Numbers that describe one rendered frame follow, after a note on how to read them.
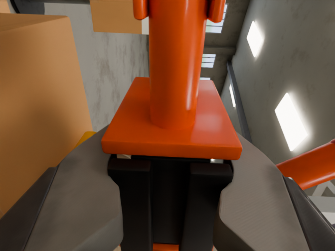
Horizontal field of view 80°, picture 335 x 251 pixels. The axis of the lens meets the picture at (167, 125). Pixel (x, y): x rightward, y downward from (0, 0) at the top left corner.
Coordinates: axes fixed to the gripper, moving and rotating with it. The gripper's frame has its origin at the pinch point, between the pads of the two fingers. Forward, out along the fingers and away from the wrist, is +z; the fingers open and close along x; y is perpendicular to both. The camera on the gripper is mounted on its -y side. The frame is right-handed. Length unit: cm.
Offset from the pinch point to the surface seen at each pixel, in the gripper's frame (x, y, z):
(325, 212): 123, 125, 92
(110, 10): -43, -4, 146
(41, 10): -115, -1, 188
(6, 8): -64, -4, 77
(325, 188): 203, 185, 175
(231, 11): 226, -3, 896
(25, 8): -115, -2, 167
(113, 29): -42, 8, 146
